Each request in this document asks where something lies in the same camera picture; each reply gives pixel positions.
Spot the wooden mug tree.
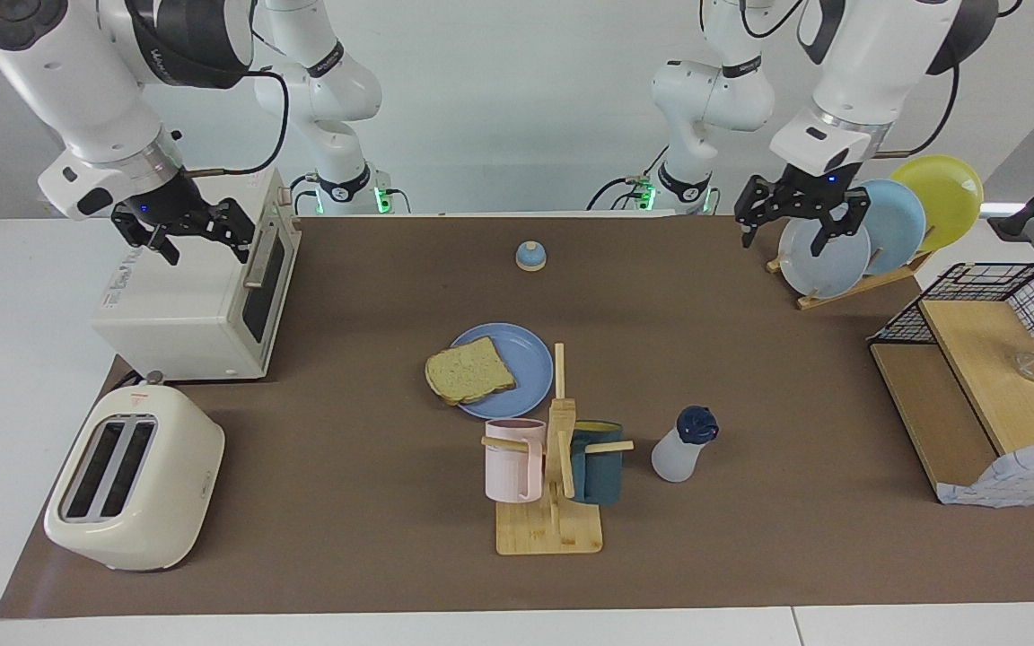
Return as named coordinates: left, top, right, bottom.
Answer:
left=481, top=342, right=635, bottom=556

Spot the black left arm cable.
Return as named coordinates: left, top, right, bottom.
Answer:
left=892, top=49, right=963, bottom=159

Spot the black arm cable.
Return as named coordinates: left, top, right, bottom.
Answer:
left=892, top=49, right=963, bottom=159
left=180, top=70, right=291, bottom=177

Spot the toasted bread slice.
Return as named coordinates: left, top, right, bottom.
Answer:
left=425, top=336, right=517, bottom=406

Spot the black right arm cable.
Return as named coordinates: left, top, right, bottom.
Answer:
left=180, top=70, right=291, bottom=177

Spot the grey round plate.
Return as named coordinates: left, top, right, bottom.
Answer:
left=777, top=203, right=872, bottom=299

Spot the white checkered cloth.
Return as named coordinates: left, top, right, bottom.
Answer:
left=937, top=440, right=1034, bottom=509

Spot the yellow round plate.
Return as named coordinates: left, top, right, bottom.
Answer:
left=890, top=154, right=985, bottom=254

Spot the squeeze bottle with navy cap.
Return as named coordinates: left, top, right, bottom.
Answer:
left=651, top=406, right=720, bottom=484

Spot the dark teal mug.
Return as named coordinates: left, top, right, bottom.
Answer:
left=568, top=420, right=625, bottom=505

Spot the cream two-slot toaster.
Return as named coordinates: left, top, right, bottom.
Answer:
left=43, top=384, right=226, bottom=572

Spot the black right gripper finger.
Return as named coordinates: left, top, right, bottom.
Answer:
left=202, top=198, right=255, bottom=265
left=112, top=214, right=182, bottom=266

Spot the wooden shelf with wire frame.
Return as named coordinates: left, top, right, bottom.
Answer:
left=867, top=262, right=1034, bottom=503

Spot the white toaster oven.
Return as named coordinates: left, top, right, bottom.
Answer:
left=91, top=166, right=302, bottom=381

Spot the pink mug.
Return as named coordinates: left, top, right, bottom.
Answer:
left=484, top=418, right=547, bottom=503

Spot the brown table mat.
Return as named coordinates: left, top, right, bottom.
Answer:
left=0, top=214, right=1034, bottom=620

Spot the light blue round plate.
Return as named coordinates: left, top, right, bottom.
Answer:
left=838, top=179, right=928, bottom=275

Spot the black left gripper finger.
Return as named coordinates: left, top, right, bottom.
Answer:
left=808, top=186, right=872, bottom=262
left=734, top=174, right=784, bottom=249

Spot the wooden plate rack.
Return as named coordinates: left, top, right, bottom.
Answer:
left=767, top=224, right=936, bottom=311

